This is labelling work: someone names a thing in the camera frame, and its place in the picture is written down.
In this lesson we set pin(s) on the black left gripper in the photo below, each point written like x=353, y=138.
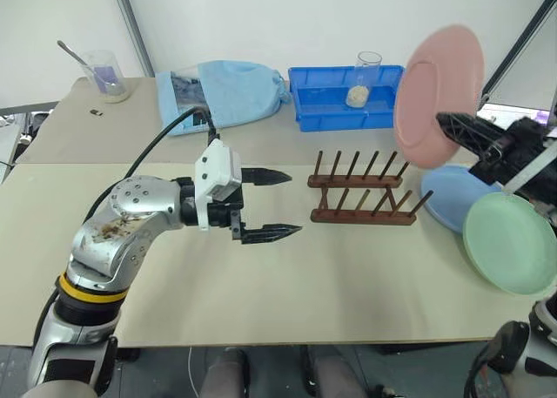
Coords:
x=237, y=215

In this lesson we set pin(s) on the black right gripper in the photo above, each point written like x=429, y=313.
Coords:
x=518, y=147

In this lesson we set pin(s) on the pink plate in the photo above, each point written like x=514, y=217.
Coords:
x=435, y=89

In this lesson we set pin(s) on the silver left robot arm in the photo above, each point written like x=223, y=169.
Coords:
x=126, y=206

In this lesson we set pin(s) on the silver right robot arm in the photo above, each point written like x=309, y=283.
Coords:
x=544, y=341

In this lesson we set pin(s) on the wooden dish rack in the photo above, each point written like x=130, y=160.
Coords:
x=361, y=217

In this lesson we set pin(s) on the blue plate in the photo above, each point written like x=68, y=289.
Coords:
x=448, y=197

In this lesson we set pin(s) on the black metal pole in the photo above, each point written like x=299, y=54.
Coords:
x=518, y=45

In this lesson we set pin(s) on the blue plastic bin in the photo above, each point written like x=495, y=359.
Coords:
x=330, y=117

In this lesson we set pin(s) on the tall glass beaker with grains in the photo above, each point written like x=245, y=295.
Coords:
x=361, y=89

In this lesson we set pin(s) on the green plate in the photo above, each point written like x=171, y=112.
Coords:
x=509, y=245

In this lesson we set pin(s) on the dark printed package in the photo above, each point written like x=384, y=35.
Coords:
x=187, y=91

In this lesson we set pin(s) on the small black clip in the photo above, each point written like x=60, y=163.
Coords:
x=96, y=112

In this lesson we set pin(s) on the wide glass beaker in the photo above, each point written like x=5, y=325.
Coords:
x=109, y=78

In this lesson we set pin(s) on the grey metal pole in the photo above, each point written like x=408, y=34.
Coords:
x=137, y=28

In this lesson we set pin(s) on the metal spoon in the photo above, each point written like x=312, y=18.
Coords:
x=76, y=56

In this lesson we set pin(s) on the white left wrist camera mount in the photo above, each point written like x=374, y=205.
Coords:
x=215, y=165

